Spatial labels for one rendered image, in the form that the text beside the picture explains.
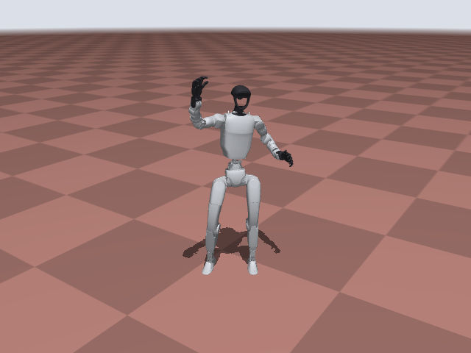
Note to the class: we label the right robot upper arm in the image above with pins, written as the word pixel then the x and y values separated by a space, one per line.
pixel 216 120

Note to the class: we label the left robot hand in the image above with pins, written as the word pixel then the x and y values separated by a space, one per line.
pixel 284 155

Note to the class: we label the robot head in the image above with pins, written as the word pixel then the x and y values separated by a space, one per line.
pixel 240 92

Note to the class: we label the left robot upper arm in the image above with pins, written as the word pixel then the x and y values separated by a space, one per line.
pixel 261 128

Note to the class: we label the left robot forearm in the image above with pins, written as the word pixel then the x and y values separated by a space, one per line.
pixel 271 145

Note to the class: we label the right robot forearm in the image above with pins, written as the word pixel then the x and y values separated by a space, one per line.
pixel 196 116

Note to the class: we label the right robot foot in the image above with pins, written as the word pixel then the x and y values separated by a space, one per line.
pixel 209 266

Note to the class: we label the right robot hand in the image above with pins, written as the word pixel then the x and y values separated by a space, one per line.
pixel 197 90

